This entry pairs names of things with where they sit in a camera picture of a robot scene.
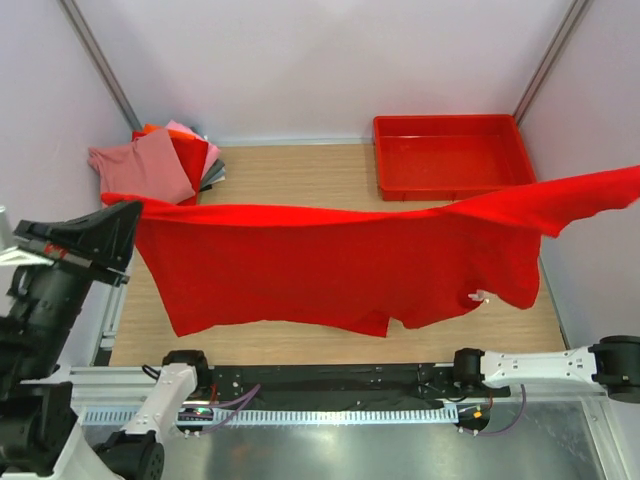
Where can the white slotted cable duct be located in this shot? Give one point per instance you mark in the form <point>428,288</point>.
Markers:
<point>120,415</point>

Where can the orange folded t shirt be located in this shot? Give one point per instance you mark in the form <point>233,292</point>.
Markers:
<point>150,128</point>

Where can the dusty pink folded t shirt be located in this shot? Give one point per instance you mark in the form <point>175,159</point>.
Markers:
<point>113,165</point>

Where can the red t shirt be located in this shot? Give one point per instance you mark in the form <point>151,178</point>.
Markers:
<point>192,160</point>
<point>217,265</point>

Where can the aluminium frame post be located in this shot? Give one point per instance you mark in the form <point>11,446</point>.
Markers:
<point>568,26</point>
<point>87,39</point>

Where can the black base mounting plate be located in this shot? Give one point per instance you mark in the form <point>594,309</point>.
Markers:
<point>337,388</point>

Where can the red folded t shirt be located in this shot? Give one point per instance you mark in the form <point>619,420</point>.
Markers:
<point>192,160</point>

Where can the light pink folded t shirt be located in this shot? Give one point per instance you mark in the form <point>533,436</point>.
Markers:
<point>213,151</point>

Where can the red plastic tray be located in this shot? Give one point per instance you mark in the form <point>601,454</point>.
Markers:
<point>448,157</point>

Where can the right aluminium frame post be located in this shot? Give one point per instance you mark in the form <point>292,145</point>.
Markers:
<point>568,26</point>

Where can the left aluminium frame post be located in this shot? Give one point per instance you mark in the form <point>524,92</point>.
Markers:
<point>87,39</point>

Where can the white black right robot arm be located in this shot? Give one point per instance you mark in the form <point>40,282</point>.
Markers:
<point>612,364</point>

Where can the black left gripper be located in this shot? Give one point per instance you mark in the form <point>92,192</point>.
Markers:
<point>85,243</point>

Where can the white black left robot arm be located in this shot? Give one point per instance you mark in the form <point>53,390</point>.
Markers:
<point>41,436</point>

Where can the grey folded t shirt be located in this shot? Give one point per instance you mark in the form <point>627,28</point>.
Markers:
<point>212,175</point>

